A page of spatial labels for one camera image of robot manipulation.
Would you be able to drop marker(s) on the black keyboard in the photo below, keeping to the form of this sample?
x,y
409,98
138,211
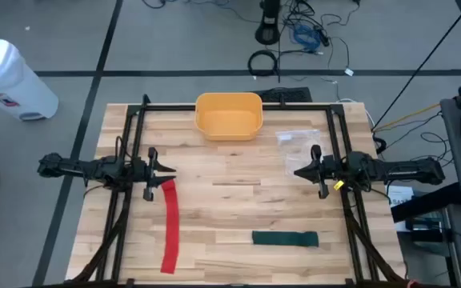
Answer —
x,y
290,96

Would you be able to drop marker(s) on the black stand base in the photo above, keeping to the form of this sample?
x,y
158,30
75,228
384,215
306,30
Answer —
x,y
267,34

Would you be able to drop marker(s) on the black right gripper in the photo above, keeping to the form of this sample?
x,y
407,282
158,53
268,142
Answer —
x,y
326,172

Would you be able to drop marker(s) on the white trash bin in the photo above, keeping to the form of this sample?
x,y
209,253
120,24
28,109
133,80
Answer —
x,y
6,76

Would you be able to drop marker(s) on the yellow plastic basket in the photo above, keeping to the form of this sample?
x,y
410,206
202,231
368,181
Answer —
x,y
228,120

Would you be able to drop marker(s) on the clear plastic zip bag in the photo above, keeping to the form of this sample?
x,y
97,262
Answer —
x,y
294,148

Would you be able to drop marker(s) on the dark green elastic bandage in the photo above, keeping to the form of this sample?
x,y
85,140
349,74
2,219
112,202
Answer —
x,y
284,238

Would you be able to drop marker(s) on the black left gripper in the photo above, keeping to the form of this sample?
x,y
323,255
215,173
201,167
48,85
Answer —
x,y
140,172

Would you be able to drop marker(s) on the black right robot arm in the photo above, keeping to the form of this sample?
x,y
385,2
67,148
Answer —
x,y
406,170

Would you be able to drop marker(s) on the thin black diagonal rod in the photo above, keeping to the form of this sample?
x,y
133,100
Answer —
x,y
434,51

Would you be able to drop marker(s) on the black flat bar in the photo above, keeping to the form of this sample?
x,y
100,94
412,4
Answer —
x,y
426,204

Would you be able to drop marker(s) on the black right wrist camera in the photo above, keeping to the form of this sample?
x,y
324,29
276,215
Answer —
x,y
316,153

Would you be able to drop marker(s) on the red elastic bandage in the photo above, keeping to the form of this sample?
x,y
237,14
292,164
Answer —
x,y
171,224

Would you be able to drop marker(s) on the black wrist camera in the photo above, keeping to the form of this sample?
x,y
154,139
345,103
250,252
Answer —
x,y
316,153
153,154

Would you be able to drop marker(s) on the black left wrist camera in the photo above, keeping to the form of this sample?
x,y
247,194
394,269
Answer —
x,y
153,154

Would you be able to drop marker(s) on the white connector tag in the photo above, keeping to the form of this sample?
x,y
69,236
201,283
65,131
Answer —
x,y
349,72

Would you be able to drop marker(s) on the black power adapter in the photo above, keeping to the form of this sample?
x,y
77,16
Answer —
x,y
323,38

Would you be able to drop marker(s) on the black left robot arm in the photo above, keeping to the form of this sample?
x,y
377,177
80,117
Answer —
x,y
74,166

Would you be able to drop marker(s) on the white printed box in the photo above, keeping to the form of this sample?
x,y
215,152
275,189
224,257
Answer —
x,y
400,198

